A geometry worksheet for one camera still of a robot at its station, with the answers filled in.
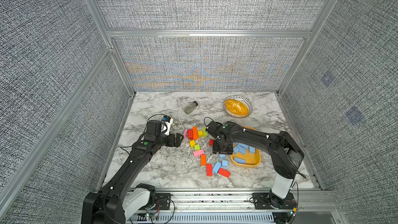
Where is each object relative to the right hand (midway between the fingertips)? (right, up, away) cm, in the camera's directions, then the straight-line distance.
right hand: (217, 149), depth 86 cm
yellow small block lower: (-14, +2, +6) cm, 16 cm away
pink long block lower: (-11, -3, +2) cm, 11 cm away
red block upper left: (-16, +7, +9) cm, 19 cm away
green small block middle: (-11, 0, +4) cm, 12 cm away
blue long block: (+6, +9, -27) cm, 29 cm away
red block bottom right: (+3, -11, -4) cm, 12 cm away
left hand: (-22, +9, -3) cm, 24 cm away
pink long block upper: (-19, +7, +9) cm, 22 cm away
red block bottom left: (-5, -10, -2) cm, 11 cm away
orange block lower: (-8, -6, +2) cm, 10 cm away
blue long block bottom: (0, -9, -2) cm, 9 cm away
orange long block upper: (-13, +7, +10) cm, 18 cm away
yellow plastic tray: (+16, -4, +2) cm, 17 cm away
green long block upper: (-8, +11, -11) cm, 17 cm away
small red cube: (-3, +3, +4) cm, 6 cm away
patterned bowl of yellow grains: (+16, +24, +17) cm, 33 cm away
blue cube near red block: (+4, -7, -2) cm, 8 cm away
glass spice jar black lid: (-16, +23, +21) cm, 35 cm away
